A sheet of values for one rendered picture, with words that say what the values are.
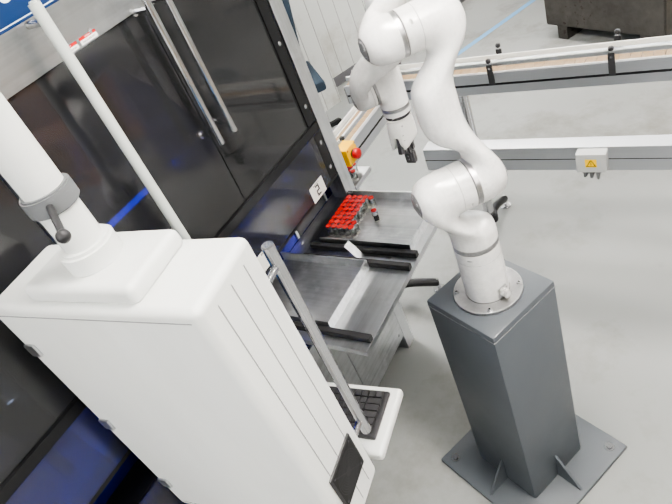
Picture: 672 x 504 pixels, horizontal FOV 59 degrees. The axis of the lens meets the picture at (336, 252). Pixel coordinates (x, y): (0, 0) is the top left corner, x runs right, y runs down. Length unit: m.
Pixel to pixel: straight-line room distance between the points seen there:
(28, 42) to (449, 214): 0.97
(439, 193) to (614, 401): 1.34
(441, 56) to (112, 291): 0.81
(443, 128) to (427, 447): 1.46
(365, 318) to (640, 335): 1.33
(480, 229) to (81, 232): 0.92
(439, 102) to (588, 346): 1.56
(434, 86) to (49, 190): 0.79
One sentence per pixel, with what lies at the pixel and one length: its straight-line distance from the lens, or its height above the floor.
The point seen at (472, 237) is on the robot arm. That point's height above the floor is 1.11.
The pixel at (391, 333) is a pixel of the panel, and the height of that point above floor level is 0.19.
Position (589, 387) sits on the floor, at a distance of 2.55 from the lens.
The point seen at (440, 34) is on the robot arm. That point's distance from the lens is 1.32.
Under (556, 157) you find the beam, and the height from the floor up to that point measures 0.50.
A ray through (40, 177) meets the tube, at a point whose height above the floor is 1.76.
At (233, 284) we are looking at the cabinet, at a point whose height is 1.52.
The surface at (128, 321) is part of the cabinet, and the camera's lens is 1.01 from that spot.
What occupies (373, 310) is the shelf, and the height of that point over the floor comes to 0.88.
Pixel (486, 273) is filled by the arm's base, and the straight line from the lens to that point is 1.59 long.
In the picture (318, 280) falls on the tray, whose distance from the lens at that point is 1.91.
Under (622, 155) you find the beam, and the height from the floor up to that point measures 0.51.
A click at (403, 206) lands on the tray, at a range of 2.07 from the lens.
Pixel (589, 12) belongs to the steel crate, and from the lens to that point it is 4.82.
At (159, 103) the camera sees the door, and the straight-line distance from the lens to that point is 1.59.
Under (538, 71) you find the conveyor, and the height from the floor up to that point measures 0.92.
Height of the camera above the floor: 2.07
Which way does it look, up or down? 37 degrees down
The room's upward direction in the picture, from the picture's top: 24 degrees counter-clockwise
